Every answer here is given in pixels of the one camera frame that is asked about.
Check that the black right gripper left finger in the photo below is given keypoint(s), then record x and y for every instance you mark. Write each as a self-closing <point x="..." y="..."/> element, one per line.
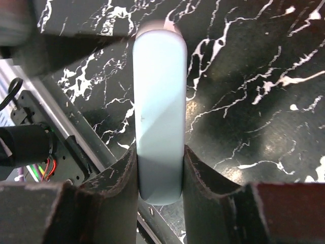
<point x="101" y="210"/>

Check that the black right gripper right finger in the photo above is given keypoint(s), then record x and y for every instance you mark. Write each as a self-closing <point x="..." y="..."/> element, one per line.
<point x="217" y="210"/>

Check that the light blue stapler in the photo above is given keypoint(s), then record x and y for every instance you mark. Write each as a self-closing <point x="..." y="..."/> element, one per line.
<point x="159" y="78"/>

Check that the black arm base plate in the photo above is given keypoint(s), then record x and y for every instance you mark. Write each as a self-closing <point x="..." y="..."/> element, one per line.
<point x="34" y="140"/>

